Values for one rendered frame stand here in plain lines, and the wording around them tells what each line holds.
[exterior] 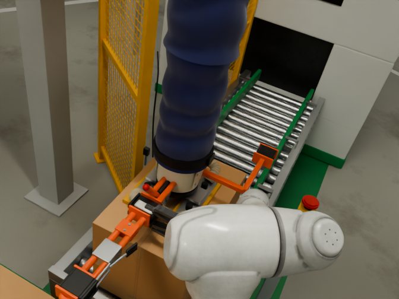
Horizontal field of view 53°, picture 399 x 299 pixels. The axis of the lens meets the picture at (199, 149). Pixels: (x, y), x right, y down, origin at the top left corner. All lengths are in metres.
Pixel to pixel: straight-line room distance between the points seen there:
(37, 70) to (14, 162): 1.13
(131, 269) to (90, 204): 1.33
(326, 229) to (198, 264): 0.23
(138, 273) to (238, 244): 0.94
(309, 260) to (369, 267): 2.33
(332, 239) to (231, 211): 0.18
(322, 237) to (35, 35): 1.76
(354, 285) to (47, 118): 2.17
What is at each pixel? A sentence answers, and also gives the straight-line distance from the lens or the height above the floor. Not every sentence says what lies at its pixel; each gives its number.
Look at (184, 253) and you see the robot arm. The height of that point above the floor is 1.57.
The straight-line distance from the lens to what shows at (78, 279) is 1.21.
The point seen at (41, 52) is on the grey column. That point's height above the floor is 1.13.
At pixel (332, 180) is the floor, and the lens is 3.57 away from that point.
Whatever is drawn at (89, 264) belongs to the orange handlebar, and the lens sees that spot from 1.26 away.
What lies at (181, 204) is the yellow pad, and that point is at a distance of 1.58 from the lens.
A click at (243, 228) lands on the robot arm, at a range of 0.70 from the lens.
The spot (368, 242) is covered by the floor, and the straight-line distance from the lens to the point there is 3.22.
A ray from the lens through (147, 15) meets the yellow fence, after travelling 1.80.
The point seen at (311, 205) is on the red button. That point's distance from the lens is 1.66.
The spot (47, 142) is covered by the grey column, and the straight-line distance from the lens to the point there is 2.52.
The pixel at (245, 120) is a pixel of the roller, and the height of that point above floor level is 0.55.
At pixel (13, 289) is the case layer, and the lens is 1.89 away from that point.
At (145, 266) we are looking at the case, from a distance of 1.53.
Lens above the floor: 2.12
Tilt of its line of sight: 39 degrees down
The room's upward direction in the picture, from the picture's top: 12 degrees clockwise
